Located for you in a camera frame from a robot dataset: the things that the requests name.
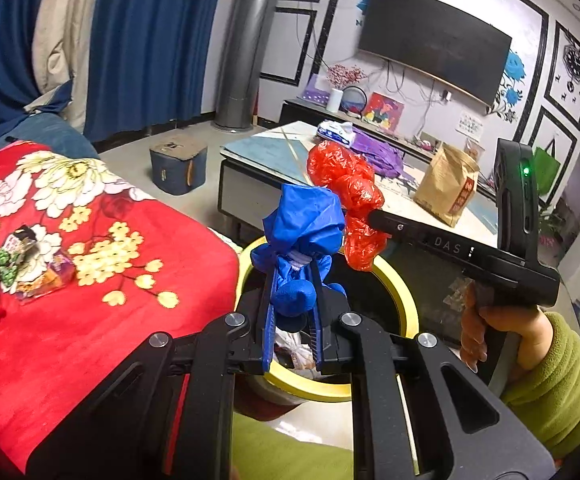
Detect blue plastic bag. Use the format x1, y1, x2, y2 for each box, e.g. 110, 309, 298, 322
251, 184, 345, 330

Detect red plastic bag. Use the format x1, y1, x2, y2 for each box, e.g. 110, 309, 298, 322
307, 140, 389, 272

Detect green black snack bag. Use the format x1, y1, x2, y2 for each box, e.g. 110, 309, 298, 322
0, 226, 37, 290

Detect white printed plastic bag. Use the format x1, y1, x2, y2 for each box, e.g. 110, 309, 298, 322
274, 328, 316, 370

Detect purple candy wrapper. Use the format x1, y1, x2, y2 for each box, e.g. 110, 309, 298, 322
14, 252, 76, 301

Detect green sleeve right forearm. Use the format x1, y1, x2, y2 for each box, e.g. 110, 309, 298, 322
502, 313, 580, 460

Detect green sleeve left forearm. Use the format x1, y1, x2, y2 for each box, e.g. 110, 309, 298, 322
232, 413, 353, 479

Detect yellow rimmed trash bin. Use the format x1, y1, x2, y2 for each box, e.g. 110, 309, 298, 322
260, 256, 419, 405

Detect right hand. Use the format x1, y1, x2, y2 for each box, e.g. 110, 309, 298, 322
459, 283, 554, 382

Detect brown paper bag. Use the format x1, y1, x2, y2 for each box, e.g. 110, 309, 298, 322
412, 143, 480, 228

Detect green shopping bag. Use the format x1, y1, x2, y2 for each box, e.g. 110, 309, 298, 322
534, 139, 561, 196

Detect red floral blanket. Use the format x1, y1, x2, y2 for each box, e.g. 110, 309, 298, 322
0, 142, 238, 478

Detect coffee table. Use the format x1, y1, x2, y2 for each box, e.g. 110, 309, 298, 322
218, 122, 497, 268

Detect blue storage box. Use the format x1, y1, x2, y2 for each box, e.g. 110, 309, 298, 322
149, 136, 208, 196

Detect tissue pack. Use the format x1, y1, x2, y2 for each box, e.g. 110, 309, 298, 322
317, 120, 356, 148

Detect colourful painting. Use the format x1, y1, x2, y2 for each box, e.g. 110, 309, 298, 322
362, 92, 404, 133

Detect black tv cabinet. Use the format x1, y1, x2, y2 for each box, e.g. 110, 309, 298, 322
277, 96, 502, 196

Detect purple tissue box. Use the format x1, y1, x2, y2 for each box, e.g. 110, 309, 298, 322
301, 74, 331, 106

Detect black curved television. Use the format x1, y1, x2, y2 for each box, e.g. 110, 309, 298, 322
358, 0, 511, 106

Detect white vase red flowers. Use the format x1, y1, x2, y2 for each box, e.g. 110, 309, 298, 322
326, 64, 367, 113

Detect blue sofa cover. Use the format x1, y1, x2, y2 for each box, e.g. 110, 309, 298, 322
0, 113, 99, 158

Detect right dark blue curtain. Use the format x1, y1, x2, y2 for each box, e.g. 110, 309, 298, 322
84, 0, 218, 142

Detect silver tower air conditioner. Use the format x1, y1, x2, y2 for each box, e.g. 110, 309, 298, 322
214, 0, 277, 132

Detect beige curtain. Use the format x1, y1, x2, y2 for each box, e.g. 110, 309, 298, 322
25, 0, 96, 132

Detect wall clock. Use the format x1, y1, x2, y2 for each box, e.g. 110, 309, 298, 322
562, 44, 580, 84

